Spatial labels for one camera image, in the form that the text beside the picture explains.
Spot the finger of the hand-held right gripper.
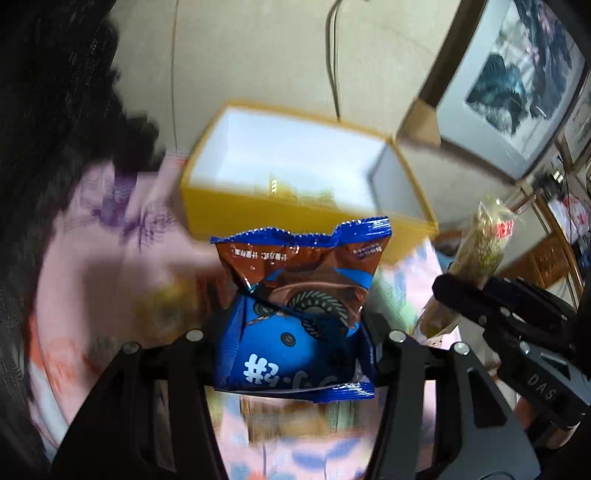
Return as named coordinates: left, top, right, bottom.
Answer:
left=488, top=276, right=580, bottom=344
left=432, top=273, right=525, bottom=367

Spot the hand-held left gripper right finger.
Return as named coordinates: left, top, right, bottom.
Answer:
left=360, top=329, right=542, bottom=480

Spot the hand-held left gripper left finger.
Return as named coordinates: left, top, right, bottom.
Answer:
left=51, top=329, right=232, bottom=480

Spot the clear green snack packet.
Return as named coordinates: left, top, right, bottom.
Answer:
left=418, top=195, right=517, bottom=341

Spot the blue and brown snack packet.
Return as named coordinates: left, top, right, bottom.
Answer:
left=210, top=216, right=393, bottom=404

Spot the yellow cardboard box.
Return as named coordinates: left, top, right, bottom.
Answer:
left=179, top=99, right=439, bottom=268

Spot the wooden chair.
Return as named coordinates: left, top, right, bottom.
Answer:
left=505, top=182, right=589, bottom=303

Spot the pink leaf-print tablecloth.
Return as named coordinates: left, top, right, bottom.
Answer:
left=25, top=152, right=513, bottom=480

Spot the brown cardboard piece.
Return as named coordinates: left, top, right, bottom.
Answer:
left=396, top=98, right=445, bottom=149

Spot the framed ink painting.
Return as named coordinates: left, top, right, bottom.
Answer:
left=431, top=0, right=591, bottom=182

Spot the grey cable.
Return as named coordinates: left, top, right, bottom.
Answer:
left=324, top=0, right=352, bottom=121

